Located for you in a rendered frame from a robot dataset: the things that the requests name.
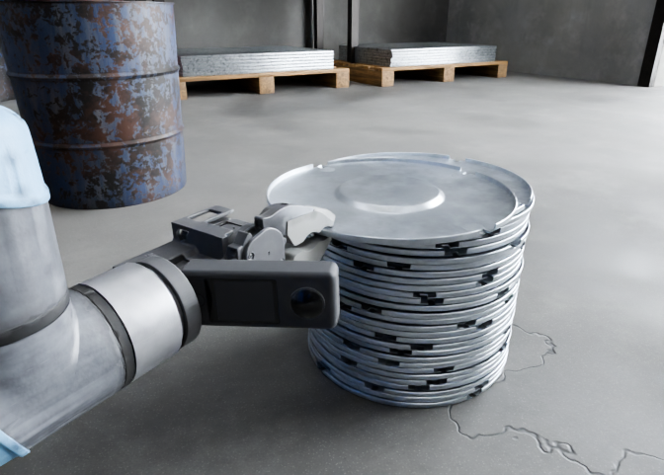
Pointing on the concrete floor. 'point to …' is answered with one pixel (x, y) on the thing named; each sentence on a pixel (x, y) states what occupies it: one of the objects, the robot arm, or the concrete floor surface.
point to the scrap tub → (98, 97)
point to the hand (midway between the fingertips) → (332, 226)
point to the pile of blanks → (423, 317)
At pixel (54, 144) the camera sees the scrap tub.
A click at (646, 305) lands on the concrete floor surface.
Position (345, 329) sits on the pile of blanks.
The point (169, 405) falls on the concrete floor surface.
